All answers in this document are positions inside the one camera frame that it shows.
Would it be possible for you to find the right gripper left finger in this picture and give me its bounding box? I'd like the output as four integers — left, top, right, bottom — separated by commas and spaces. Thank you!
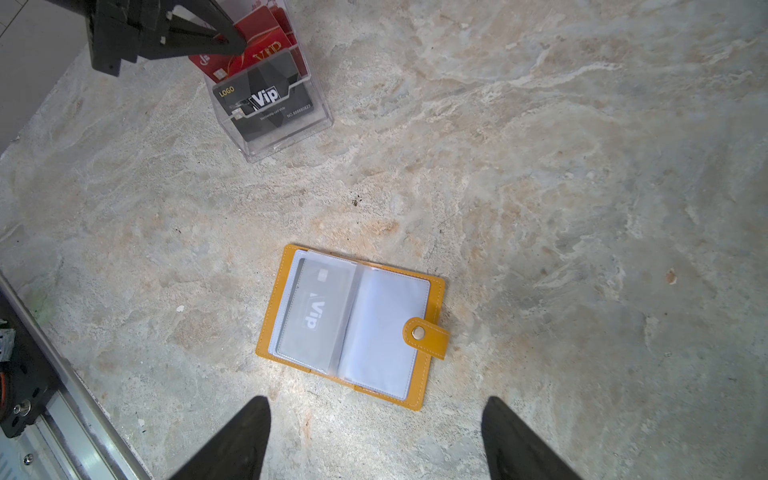
171, 396, 271, 479

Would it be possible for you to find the black VIP card in box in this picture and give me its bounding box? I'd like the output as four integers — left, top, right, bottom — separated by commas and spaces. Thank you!
212, 51, 314, 142

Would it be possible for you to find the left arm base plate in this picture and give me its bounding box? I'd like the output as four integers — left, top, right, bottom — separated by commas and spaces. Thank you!
1, 295, 60, 438

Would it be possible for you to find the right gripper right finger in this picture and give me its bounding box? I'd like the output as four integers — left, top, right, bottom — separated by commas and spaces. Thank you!
481, 396, 581, 480

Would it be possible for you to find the clear plastic card box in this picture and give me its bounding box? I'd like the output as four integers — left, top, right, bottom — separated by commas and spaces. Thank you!
190, 1, 333, 162

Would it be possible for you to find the aluminium mounting rail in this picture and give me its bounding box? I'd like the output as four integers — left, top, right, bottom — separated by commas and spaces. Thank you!
1, 279, 150, 479

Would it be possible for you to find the yellow leather card holder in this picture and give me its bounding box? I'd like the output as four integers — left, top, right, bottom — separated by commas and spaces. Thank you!
256, 244, 450, 411

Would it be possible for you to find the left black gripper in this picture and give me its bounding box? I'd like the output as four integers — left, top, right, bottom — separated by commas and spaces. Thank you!
52, 0, 247, 77

